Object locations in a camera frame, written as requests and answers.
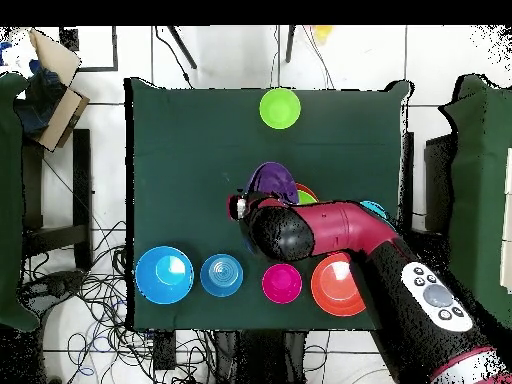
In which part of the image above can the black tripod leg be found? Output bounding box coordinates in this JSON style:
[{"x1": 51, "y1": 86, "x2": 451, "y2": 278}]
[
  {"x1": 166, "y1": 25, "x2": 198, "y2": 70},
  {"x1": 284, "y1": 25, "x2": 297, "y2": 64}
]

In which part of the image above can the yellow object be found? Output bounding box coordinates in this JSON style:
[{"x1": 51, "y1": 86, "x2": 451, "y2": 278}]
[{"x1": 311, "y1": 25, "x2": 334, "y2": 43}]

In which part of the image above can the translucent blue straight-sided bowl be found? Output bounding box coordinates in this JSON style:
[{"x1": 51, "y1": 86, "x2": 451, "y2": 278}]
[{"x1": 199, "y1": 253, "x2": 245, "y2": 299}]

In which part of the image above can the dark blue cloth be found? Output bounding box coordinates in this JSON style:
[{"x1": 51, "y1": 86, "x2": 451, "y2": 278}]
[{"x1": 15, "y1": 59, "x2": 65, "y2": 137}]

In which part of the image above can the black metal frame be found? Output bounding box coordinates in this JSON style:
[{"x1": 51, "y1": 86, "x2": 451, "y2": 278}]
[{"x1": 58, "y1": 25, "x2": 120, "y2": 73}]

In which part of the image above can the small green bowl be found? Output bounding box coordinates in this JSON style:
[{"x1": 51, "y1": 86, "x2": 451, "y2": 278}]
[{"x1": 258, "y1": 87, "x2": 302, "y2": 130}]

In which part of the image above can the tangle of floor cables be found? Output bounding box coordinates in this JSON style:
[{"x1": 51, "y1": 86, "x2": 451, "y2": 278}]
[{"x1": 23, "y1": 223, "x2": 333, "y2": 384}]

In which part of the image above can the green cloth side table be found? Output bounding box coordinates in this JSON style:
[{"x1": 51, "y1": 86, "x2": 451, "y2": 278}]
[
  {"x1": 435, "y1": 73, "x2": 512, "y2": 337},
  {"x1": 0, "y1": 71, "x2": 41, "y2": 333}
]

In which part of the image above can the purple bowl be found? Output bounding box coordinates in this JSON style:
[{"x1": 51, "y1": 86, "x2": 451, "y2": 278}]
[{"x1": 245, "y1": 161, "x2": 300, "y2": 205}]

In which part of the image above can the pink bowl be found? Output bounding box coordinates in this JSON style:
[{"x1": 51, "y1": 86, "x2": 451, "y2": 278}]
[{"x1": 261, "y1": 263, "x2": 304, "y2": 305}]

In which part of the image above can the orange bowl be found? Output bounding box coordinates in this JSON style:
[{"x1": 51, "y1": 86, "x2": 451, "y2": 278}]
[
  {"x1": 310, "y1": 252, "x2": 367, "y2": 318},
  {"x1": 294, "y1": 182, "x2": 320, "y2": 201}
]

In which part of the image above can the small blue ribbed bowl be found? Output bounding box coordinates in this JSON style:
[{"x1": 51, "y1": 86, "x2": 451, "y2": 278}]
[{"x1": 359, "y1": 200, "x2": 389, "y2": 220}]

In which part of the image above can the black pedestal leg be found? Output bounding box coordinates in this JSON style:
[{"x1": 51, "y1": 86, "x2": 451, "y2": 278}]
[{"x1": 19, "y1": 271, "x2": 87, "y2": 309}]

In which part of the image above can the large blue bowl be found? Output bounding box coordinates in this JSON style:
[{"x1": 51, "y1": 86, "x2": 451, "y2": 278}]
[{"x1": 134, "y1": 245, "x2": 196, "y2": 306}]

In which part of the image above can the dark green tablecloth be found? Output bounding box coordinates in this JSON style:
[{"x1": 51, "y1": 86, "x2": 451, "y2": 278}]
[{"x1": 124, "y1": 77, "x2": 413, "y2": 333}]

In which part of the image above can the black stand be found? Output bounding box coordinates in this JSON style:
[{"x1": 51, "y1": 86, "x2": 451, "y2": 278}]
[{"x1": 21, "y1": 128, "x2": 94, "y2": 270}]

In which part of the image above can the cardboard box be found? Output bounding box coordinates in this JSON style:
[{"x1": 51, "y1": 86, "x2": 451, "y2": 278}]
[{"x1": 27, "y1": 28, "x2": 91, "y2": 153}]

